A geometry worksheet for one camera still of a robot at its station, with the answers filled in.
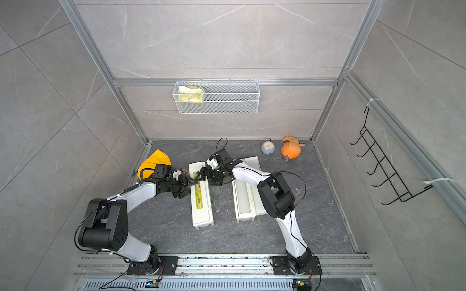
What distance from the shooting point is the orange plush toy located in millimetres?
1068

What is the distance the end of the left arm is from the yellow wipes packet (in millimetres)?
377

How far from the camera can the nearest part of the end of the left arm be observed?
2.60ft

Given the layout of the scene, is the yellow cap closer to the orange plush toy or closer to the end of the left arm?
the end of the left arm
